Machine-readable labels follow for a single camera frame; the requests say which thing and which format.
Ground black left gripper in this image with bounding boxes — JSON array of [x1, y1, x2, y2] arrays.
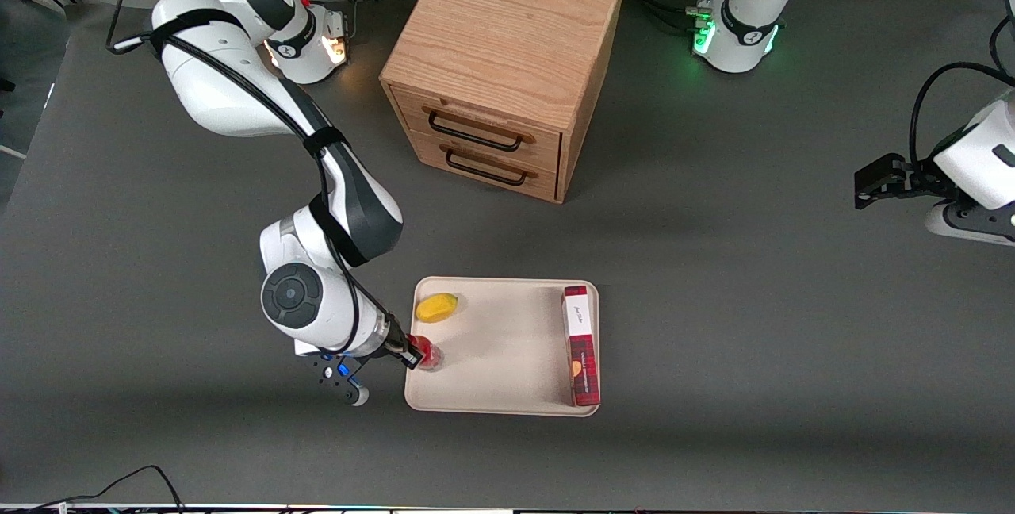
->
[[854, 152, 958, 210]]

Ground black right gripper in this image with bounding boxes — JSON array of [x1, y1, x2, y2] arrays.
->
[[384, 322, 433, 372]]

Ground red coke bottle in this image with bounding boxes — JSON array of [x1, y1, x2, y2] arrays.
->
[[412, 335, 445, 373]]

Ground beige plastic tray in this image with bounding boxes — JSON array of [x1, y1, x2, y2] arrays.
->
[[404, 276, 601, 418]]

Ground yellow toy lemon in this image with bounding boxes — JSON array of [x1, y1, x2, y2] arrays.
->
[[416, 293, 461, 324]]

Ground red plaid snack box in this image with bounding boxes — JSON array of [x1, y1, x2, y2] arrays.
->
[[561, 285, 601, 407]]

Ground wooden drawer front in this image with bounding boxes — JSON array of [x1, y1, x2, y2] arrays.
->
[[410, 132, 560, 203], [392, 86, 563, 175]]

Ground wooden drawer cabinet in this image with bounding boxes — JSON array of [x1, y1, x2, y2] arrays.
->
[[379, 0, 628, 205]]

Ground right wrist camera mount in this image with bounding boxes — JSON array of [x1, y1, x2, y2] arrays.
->
[[295, 339, 371, 408]]

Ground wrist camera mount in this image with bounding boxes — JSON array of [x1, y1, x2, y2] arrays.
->
[[923, 198, 1015, 247], [295, 339, 371, 408]]

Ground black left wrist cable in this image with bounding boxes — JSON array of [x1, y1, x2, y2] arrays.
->
[[910, 14, 1015, 175]]

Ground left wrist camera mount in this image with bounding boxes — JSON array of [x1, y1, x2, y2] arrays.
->
[[923, 198, 1015, 247]]

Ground black metal drawer handle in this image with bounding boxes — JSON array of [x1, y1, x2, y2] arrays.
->
[[422, 105, 535, 153], [440, 145, 538, 187]]

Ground black left arm base cable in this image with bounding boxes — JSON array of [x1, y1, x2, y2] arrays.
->
[[625, 0, 742, 36]]

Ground black cable at table edge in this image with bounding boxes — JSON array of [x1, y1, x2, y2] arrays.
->
[[30, 464, 185, 512]]

